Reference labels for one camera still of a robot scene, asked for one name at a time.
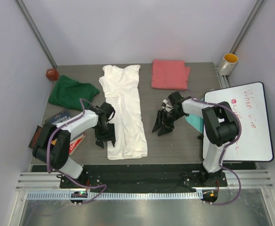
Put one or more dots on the red cube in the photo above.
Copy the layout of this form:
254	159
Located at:
52	74

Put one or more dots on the teal board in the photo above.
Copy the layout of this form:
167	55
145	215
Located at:
195	121

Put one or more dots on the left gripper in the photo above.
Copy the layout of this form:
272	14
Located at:
110	136

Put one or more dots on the brown orange book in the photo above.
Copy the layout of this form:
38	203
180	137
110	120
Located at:
35	137

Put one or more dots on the folded pink t shirt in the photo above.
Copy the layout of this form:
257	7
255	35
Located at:
170	74

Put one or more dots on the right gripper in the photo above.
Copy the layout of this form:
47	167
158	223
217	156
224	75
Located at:
159	122

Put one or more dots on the green t shirt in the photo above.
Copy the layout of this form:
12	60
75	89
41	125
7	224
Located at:
68	92

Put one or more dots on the blue book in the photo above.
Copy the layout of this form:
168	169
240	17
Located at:
59	117

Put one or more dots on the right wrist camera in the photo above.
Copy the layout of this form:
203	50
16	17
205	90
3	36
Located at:
174	101

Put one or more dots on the yellow white mug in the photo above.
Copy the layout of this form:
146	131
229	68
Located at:
227	64

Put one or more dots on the white whiteboard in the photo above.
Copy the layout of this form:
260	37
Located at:
248	102

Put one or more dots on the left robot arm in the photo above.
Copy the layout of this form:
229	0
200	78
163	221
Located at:
52	145

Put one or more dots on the aluminium rail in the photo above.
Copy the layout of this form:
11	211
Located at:
254	178

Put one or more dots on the red white book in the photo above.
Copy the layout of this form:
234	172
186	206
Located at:
76	142

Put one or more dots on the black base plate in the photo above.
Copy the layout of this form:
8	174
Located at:
143	178

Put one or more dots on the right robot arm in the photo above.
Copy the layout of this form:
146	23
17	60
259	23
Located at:
222	128

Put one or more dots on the white t shirt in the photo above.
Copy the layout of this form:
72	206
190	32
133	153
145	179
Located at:
120	87

